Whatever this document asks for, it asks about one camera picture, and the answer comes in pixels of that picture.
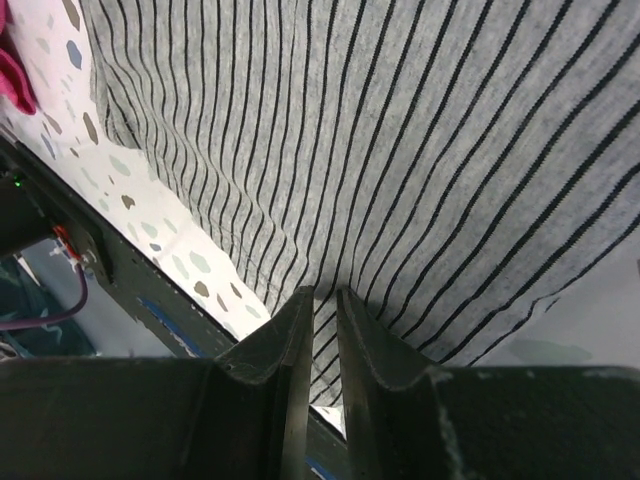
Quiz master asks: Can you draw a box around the pink folded cloth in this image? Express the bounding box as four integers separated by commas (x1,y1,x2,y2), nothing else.
0,0,37,116

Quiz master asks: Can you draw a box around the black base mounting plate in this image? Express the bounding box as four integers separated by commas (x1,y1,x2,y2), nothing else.
1,141,350,479

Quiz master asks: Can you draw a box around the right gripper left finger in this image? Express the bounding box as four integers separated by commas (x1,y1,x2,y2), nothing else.
1,287,313,479

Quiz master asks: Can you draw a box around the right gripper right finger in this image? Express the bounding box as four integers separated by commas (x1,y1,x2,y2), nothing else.
337,290,639,479

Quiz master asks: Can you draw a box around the grey striped underwear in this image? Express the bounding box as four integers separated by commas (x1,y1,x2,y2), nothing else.
80,1,639,407

